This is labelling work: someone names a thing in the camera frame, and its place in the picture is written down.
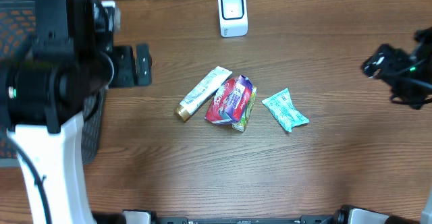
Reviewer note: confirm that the grey plastic mesh basket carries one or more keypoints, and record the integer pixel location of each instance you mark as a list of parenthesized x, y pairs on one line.
[(51, 68)]

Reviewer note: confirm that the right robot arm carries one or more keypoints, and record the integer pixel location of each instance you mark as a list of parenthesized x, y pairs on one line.
[(415, 94)]

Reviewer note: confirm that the white barcode scanner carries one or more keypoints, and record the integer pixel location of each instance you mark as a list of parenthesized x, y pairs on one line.
[(233, 18)]

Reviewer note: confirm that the white tube gold cap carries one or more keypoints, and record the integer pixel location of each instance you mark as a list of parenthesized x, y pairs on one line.
[(201, 92)]

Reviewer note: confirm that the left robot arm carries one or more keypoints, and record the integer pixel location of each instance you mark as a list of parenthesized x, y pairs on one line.
[(52, 168)]

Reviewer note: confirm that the teal wet wipes pack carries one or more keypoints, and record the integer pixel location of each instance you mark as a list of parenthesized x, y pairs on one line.
[(283, 109)]

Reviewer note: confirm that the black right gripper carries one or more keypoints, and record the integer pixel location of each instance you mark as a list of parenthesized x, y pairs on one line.
[(389, 59)]

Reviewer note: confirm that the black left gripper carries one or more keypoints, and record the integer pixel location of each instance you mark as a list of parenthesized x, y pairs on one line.
[(123, 73)]

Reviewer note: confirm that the green yellow snack pack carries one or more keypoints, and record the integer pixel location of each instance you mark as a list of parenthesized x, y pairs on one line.
[(242, 124)]

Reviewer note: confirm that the purple red pad pack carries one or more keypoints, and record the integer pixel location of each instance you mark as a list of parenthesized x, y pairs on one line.
[(230, 101)]

